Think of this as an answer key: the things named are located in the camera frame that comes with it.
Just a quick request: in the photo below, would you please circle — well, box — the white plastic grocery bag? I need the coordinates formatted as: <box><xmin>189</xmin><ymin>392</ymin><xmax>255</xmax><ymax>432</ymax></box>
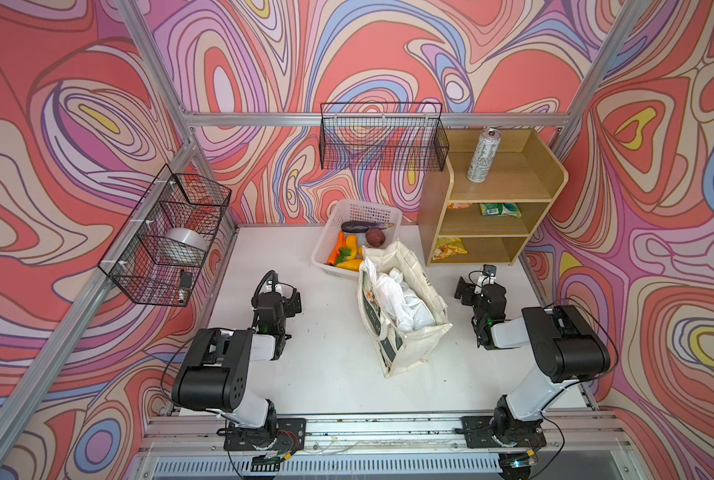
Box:
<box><xmin>372</xmin><ymin>268</ymin><xmax>435</xmax><ymax>333</ymax></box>

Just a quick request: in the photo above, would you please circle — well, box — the cream canvas tote bag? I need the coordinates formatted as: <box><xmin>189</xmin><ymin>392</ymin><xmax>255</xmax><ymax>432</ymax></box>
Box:
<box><xmin>357</xmin><ymin>240</ymin><xmax>452</xmax><ymax>378</ymax></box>

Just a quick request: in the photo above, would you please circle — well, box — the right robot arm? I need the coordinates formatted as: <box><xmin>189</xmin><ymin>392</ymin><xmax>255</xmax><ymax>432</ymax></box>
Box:
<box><xmin>454</xmin><ymin>278</ymin><xmax>612</xmax><ymax>448</ymax></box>

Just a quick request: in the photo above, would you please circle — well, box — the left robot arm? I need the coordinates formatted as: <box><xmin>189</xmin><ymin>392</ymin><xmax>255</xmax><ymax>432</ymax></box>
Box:
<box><xmin>171</xmin><ymin>270</ymin><xmax>306</xmax><ymax>455</ymax></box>

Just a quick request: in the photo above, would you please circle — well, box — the yellow corn chips bag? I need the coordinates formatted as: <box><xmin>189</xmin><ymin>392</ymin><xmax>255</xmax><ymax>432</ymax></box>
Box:
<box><xmin>432</xmin><ymin>237</ymin><xmax>468</xmax><ymax>261</ymax></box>

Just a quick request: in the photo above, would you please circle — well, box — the yellow toy mango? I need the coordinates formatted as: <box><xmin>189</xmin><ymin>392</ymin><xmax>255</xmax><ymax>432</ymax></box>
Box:
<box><xmin>336</xmin><ymin>258</ymin><xmax>363</xmax><ymax>272</ymax></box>
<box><xmin>345</xmin><ymin>235</ymin><xmax>359</xmax><ymax>260</ymax></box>

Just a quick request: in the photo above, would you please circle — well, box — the orange toy carrot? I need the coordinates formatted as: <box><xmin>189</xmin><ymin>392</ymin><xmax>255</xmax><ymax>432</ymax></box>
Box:
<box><xmin>326</xmin><ymin>231</ymin><xmax>347</xmax><ymax>266</ymax></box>

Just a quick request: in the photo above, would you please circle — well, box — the green snack bag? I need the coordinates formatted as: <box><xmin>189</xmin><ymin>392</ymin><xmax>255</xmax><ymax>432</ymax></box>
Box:
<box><xmin>479</xmin><ymin>203</ymin><xmax>522</xmax><ymax>218</ymax></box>

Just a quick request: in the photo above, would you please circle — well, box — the wooden shelf unit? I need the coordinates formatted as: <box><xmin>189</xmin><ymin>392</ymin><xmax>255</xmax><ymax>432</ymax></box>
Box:
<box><xmin>417</xmin><ymin>128</ymin><xmax>568</xmax><ymax>266</ymax></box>

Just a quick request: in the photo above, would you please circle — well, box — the silver tape roll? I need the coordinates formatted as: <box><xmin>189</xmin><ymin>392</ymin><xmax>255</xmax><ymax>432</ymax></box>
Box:
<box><xmin>164</xmin><ymin>227</ymin><xmax>208</xmax><ymax>253</ymax></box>

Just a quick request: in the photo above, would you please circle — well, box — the white plastic perforated basket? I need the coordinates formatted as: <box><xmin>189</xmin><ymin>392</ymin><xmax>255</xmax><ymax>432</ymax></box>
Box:
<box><xmin>311</xmin><ymin>200</ymin><xmax>403</xmax><ymax>280</ymax></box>

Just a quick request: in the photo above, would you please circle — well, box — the purple toy eggplant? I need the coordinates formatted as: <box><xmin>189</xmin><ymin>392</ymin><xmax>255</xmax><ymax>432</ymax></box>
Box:
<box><xmin>340</xmin><ymin>220</ymin><xmax>395</xmax><ymax>234</ymax></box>

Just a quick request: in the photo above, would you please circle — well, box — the dark red toy fruit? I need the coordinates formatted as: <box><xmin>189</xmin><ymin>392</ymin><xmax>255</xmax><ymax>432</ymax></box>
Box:
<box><xmin>365</xmin><ymin>228</ymin><xmax>386</xmax><ymax>248</ymax></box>

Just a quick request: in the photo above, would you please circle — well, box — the silver drink can back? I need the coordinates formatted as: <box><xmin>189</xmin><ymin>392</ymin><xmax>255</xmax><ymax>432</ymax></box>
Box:
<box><xmin>467</xmin><ymin>128</ymin><xmax>502</xmax><ymax>183</ymax></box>

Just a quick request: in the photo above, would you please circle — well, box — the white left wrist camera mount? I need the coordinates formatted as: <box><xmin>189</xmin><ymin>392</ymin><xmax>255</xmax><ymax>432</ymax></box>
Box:
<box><xmin>264</xmin><ymin>282</ymin><xmax>283</xmax><ymax>294</ymax></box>

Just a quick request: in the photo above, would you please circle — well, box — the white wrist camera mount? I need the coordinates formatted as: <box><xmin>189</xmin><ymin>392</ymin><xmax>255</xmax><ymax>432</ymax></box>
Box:
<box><xmin>264</xmin><ymin>282</ymin><xmax>283</xmax><ymax>294</ymax></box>
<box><xmin>476</xmin><ymin>264</ymin><xmax>497</xmax><ymax>287</ymax></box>

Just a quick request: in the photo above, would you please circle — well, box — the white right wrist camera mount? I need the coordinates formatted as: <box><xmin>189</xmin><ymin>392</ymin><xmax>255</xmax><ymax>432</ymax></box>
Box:
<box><xmin>476</xmin><ymin>264</ymin><xmax>497</xmax><ymax>287</ymax></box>

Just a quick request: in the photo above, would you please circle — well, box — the black wire basket left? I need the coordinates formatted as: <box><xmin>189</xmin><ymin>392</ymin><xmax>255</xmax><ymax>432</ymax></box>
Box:
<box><xmin>98</xmin><ymin>165</ymin><xmax>232</xmax><ymax>307</ymax></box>

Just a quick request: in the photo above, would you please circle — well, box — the black wire basket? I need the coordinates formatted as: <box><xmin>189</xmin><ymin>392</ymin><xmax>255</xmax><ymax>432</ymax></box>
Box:
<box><xmin>98</xmin><ymin>165</ymin><xmax>232</xmax><ymax>307</ymax></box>
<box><xmin>319</xmin><ymin>100</ymin><xmax>449</xmax><ymax>172</ymax></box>

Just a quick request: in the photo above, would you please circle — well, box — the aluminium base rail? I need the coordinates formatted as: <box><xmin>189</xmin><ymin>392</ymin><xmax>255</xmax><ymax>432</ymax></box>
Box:
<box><xmin>129</xmin><ymin>410</ymin><xmax>648</xmax><ymax>479</ymax></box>

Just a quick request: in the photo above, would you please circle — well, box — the black wire basket back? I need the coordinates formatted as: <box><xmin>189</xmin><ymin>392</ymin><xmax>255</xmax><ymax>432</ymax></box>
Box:
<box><xmin>319</xmin><ymin>100</ymin><xmax>449</xmax><ymax>172</ymax></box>

